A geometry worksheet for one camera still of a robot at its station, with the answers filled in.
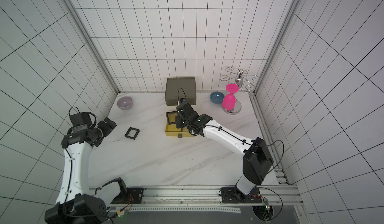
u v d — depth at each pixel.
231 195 0.72
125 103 1.10
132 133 0.97
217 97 1.14
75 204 0.36
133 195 0.72
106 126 0.68
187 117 0.60
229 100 0.90
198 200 0.73
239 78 0.88
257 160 0.43
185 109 0.59
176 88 0.95
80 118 0.56
